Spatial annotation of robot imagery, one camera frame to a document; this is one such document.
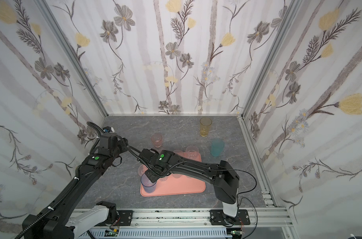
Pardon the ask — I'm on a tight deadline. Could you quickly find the blue tinted cup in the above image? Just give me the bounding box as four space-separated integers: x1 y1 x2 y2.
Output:
141 174 156 193

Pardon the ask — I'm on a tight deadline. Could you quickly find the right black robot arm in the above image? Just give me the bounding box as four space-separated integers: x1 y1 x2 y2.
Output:
138 149 240 224

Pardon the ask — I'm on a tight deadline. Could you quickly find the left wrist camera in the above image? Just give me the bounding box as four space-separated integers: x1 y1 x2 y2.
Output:
103 126 115 133

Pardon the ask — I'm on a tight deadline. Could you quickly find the yellow tinted cup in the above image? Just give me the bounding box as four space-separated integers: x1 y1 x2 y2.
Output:
199 117 212 137

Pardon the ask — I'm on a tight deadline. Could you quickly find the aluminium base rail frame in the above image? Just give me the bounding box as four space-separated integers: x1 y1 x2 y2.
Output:
46 207 298 239

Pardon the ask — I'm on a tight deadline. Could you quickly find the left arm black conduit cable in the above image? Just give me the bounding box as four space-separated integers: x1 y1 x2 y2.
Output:
15 176 80 239

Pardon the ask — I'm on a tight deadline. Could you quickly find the clear faceted glass three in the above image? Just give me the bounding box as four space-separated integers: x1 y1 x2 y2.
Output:
185 145 199 160

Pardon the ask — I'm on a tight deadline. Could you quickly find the teal frosted cup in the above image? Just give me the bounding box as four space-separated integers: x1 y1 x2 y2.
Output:
210 139 225 157

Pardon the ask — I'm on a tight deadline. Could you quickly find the pink tinted cup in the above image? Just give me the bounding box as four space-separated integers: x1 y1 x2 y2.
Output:
151 133 163 148

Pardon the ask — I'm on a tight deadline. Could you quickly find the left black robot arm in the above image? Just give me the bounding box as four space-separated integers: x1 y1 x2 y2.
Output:
16 132 128 239

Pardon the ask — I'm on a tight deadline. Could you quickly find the clear faceted glass two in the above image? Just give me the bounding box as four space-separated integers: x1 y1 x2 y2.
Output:
138 165 148 177

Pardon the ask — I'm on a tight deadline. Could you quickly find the clear faceted glass four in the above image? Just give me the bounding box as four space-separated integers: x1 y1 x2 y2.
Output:
174 150 184 156

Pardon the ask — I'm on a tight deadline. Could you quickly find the white slotted cable duct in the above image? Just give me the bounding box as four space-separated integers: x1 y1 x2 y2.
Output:
79 228 232 239

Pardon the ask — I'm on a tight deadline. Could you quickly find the pink rectangular tray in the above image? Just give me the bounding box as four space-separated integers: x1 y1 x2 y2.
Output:
139 151 206 198

